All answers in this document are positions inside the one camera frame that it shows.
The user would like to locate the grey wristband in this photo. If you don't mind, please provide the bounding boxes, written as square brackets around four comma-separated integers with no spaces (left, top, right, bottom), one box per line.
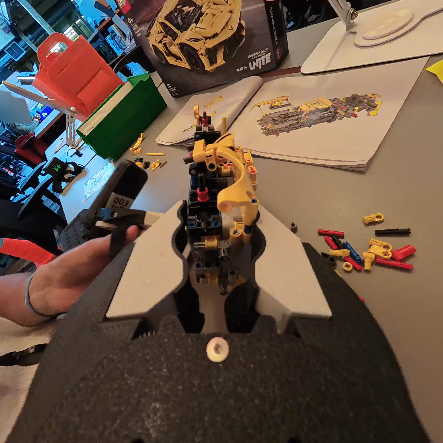
[25,273,57,318]

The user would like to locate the black lanyard strap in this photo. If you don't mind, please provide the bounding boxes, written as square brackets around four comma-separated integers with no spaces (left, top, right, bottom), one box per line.
[0,344,47,367]

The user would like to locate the white stand round base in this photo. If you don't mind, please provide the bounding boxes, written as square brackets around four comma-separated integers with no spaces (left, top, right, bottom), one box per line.
[327,0,415,48]

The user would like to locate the yellow printed leaflet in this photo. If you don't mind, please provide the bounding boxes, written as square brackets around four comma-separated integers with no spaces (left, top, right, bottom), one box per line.
[83,163,115,203]

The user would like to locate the yellow sticky note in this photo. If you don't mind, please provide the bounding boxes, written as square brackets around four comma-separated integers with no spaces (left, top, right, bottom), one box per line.
[425,59,443,84]

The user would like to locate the open instruction booklet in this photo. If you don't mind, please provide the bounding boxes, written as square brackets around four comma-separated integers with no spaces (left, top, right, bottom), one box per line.
[155,57,430,172]

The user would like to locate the red office chair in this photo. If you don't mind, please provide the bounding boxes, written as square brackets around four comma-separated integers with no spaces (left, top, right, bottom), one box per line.
[14,133,45,167]

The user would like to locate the yellow black brick pieces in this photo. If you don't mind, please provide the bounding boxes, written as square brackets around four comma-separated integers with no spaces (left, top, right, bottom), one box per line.
[130,133,167,170]

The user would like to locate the red yellow blue brick pieces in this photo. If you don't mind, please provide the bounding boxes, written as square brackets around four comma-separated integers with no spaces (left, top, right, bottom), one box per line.
[318,213,416,274]

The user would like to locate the black device green lights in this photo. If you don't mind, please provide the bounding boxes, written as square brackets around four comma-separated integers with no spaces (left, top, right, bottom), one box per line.
[45,157,84,194]

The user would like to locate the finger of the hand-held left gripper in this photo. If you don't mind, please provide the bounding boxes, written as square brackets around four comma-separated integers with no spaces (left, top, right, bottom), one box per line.
[140,211,163,229]

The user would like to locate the orange traffic cone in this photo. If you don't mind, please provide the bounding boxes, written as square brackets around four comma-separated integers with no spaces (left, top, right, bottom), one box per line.
[0,238,56,268]

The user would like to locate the yellow curved brick fender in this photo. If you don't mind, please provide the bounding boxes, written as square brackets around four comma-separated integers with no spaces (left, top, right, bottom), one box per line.
[192,133,260,225]

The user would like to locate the white lattice stand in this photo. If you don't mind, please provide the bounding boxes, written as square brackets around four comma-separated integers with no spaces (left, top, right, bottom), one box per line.
[65,107,83,150]

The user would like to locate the person's left hand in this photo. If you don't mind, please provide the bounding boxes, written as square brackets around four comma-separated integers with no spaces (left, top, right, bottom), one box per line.
[33,224,140,317]

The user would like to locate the white neighbouring desk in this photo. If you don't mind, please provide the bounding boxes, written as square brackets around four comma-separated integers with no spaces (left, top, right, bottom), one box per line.
[43,135,116,222]

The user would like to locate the green storage bin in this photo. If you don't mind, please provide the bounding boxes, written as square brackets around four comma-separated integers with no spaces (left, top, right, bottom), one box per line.
[76,72,168,160]

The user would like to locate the yellow black brick car model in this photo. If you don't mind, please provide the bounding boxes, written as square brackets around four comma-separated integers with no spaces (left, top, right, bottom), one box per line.
[183,105,260,295]

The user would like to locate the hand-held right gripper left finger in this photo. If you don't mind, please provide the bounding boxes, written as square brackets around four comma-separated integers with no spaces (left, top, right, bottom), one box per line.
[105,200,191,320]

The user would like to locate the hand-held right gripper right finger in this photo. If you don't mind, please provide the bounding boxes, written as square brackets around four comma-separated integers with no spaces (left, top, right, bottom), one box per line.
[254,204,333,334]

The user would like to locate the black toy car box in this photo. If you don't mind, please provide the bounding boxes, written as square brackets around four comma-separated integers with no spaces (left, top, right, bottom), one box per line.
[123,0,289,99]

